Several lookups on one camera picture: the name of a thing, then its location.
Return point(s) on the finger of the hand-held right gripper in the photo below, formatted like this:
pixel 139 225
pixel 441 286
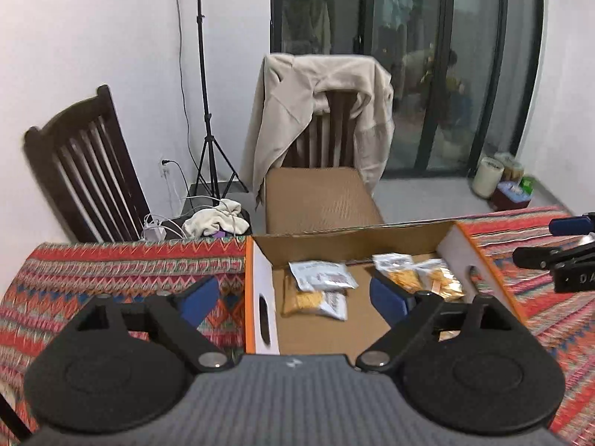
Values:
pixel 569 226
pixel 534 256

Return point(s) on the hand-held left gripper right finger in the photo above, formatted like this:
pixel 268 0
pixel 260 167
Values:
pixel 385 298

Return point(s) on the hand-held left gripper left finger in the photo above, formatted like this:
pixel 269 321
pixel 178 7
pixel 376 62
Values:
pixel 200 298

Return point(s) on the clear orange cracker packet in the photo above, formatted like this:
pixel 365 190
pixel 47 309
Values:
pixel 439 279
pixel 395 267

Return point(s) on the orange cardboard box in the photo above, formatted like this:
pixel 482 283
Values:
pixel 358 330

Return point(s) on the green packet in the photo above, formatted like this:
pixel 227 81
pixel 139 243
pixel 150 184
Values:
pixel 529 186

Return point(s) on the red lidded container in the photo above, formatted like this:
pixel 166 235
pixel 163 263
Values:
pixel 511 196

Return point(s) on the white snack packet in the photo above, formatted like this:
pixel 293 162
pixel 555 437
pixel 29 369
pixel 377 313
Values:
pixel 323 275

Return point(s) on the yellow snack packet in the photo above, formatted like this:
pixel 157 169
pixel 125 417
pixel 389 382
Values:
pixel 311 304

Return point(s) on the beige crumpled cloth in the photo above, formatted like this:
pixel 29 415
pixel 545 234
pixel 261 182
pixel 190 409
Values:
pixel 218 218

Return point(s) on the clear storage jar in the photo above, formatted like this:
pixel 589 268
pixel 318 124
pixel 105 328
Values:
pixel 511 165

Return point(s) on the patterned red tablecloth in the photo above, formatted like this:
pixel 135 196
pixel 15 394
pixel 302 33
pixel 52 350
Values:
pixel 116 265

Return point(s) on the white plastic jar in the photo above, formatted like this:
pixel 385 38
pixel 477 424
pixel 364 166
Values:
pixel 487 177

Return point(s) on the wooden chair with woven seat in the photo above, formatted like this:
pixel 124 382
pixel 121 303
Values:
pixel 320 195

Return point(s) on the dark wooden slatted chair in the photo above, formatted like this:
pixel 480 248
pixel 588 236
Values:
pixel 88 167

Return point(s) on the black light stand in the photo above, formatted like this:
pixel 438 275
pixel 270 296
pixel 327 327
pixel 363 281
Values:
pixel 204 102

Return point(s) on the beige jacket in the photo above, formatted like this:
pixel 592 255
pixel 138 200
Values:
pixel 297 102

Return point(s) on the black framed glass door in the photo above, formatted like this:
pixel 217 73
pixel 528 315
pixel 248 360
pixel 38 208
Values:
pixel 418 55

